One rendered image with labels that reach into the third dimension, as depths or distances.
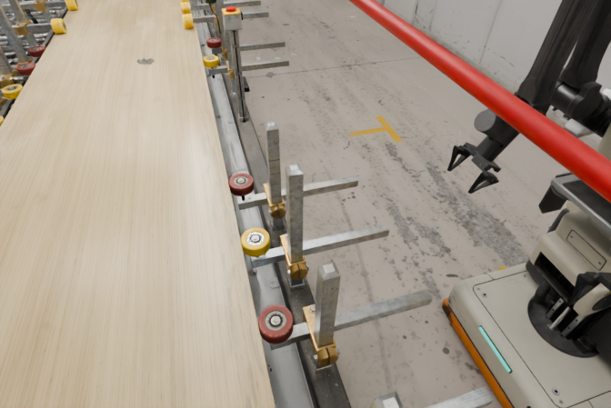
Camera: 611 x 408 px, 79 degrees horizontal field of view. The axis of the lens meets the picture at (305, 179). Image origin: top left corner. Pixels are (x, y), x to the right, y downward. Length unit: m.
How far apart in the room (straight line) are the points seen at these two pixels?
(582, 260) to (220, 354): 1.06
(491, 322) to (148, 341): 1.32
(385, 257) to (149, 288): 1.46
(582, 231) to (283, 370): 0.95
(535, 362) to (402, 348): 0.53
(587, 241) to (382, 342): 0.99
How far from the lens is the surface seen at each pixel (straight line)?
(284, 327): 0.89
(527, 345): 1.80
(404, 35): 0.19
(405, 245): 2.27
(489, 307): 1.82
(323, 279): 0.71
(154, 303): 0.99
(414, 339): 1.96
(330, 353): 0.94
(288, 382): 1.15
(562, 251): 1.39
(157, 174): 1.33
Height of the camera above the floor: 1.70
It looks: 41 degrees down
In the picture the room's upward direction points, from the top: 1 degrees clockwise
